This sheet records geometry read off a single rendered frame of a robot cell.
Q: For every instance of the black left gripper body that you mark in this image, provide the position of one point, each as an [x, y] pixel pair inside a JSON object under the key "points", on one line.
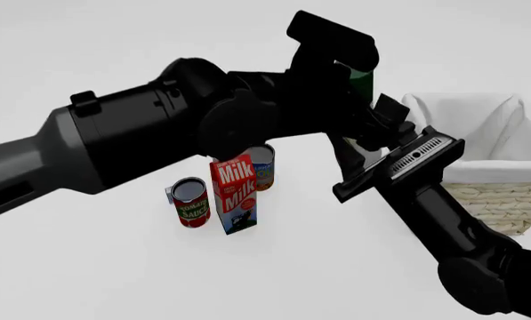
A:
{"points": [[336, 36]]}

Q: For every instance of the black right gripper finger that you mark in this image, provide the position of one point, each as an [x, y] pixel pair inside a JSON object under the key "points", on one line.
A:
{"points": [[347, 163]]}

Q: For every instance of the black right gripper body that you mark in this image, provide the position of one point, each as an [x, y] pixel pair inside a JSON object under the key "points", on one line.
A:
{"points": [[403, 166]]}

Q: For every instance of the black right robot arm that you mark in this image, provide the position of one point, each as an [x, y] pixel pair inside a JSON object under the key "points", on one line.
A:
{"points": [[461, 240]]}

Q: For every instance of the grey and black left robot arm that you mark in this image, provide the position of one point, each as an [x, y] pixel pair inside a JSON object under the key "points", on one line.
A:
{"points": [[114, 140]]}

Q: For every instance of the dark green salad dressing bottle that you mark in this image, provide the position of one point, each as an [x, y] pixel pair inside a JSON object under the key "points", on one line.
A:
{"points": [[363, 86]]}

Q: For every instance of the white cloth basket liner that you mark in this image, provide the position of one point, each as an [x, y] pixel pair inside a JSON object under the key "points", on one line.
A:
{"points": [[496, 133]]}

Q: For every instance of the woven wicker basket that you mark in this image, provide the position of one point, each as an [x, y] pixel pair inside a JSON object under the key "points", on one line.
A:
{"points": [[501, 206]]}

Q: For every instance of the small black plate on stalk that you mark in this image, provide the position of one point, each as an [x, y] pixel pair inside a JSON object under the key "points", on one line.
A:
{"points": [[391, 109], [84, 99]]}

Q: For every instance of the blue and orange soup can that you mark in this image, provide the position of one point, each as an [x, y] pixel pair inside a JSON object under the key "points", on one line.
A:
{"points": [[264, 173]]}

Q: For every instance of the red and white milk carton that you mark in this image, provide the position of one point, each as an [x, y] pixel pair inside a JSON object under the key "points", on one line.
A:
{"points": [[237, 196]]}

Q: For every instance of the red tomato sauce can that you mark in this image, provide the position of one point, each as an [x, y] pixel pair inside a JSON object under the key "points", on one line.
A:
{"points": [[193, 208]]}

